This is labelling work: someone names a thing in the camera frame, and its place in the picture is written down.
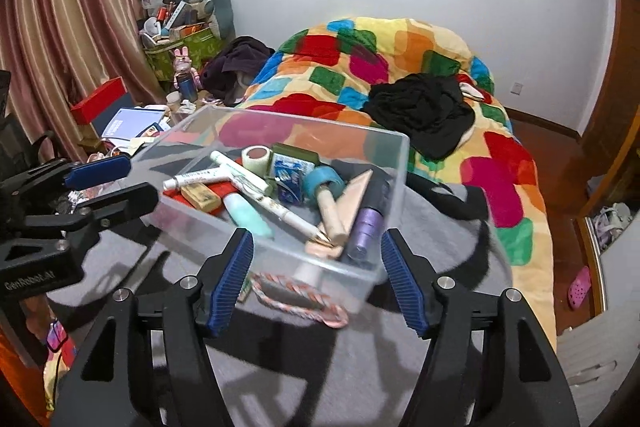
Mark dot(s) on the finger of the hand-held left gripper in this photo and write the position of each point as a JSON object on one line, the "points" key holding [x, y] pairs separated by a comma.
{"points": [[97, 172], [127, 204]]}

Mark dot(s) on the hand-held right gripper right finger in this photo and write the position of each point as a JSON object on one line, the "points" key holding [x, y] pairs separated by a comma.
{"points": [[400, 282]]}

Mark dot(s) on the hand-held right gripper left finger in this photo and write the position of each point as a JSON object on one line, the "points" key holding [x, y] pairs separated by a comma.
{"points": [[230, 282]]}

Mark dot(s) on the clear plastic storage box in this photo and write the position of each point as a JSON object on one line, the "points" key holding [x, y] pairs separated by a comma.
{"points": [[350, 289]]}

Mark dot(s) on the purple cosmetic bottle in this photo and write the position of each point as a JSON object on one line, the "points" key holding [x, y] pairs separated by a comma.
{"points": [[367, 227]]}

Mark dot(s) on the mint green tube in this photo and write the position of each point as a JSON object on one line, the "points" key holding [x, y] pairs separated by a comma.
{"points": [[247, 217]]}

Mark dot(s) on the white printed tube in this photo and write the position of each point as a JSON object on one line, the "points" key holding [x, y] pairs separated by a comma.
{"points": [[192, 181]]}

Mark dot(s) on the white pen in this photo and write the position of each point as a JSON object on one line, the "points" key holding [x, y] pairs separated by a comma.
{"points": [[285, 214]]}

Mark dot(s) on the beige cosmetic stick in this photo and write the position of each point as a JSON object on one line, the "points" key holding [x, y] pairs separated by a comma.
{"points": [[332, 217]]}

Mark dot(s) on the large beige cosmetic tube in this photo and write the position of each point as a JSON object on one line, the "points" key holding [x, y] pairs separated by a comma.
{"points": [[355, 197]]}

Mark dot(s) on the blue printed packet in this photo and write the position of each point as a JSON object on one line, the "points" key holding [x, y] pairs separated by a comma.
{"points": [[290, 182]]}

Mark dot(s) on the white tape roll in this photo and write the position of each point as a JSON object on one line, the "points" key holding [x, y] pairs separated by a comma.
{"points": [[257, 159]]}

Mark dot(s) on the teal tape roll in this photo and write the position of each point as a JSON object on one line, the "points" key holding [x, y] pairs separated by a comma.
{"points": [[320, 179]]}

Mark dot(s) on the dark green labelled jar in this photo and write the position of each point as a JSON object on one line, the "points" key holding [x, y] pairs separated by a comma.
{"points": [[290, 153]]}

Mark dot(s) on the red flat pouch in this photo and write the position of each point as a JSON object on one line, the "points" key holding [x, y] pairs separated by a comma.
{"points": [[172, 196]]}

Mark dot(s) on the grey blanket with black pattern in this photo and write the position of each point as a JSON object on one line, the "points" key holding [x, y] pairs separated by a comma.
{"points": [[450, 257]]}

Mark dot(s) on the blue and white notebook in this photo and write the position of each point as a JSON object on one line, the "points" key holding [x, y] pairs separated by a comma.
{"points": [[130, 122]]}

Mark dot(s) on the red box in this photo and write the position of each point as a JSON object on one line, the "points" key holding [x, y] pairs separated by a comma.
{"points": [[97, 102]]}

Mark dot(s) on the dark blue bottle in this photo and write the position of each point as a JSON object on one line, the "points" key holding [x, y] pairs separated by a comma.
{"points": [[189, 88]]}

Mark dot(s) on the pink bunny toy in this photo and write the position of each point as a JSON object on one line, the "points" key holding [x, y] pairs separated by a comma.
{"points": [[182, 62]]}

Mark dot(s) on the green patterned bag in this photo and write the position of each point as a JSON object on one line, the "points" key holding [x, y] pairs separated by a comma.
{"points": [[197, 47]]}

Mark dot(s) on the striped pink curtain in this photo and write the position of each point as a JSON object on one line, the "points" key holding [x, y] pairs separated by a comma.
{"points": [[75, 7]]}

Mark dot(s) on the black cloth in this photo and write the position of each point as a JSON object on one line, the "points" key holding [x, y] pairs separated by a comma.
{"points": [[425, 112]]}

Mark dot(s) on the dark purple cloth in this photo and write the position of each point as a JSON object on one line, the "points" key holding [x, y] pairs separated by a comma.
{"points": [[235, 67]]}

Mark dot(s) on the pink clog shoe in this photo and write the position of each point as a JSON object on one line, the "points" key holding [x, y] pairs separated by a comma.
{"points": [[580, 287]]}

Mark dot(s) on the white drawer cabinet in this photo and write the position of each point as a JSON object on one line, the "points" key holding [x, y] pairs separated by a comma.
{"points": [[600, 322]]}

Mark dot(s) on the grey neck pillow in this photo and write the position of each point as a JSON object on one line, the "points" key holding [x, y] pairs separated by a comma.
{"points": [[222, 7]]}

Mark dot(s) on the white shoes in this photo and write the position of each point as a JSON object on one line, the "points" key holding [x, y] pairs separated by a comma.
{"points": [[612, 222]]}

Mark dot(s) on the colourful patchwork blanket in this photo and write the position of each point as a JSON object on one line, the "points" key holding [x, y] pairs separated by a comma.
{"points": [[350, 57]]}

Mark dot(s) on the white wall socket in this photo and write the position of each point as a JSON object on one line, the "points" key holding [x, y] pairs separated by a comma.
{"points": [[517, 88]]}

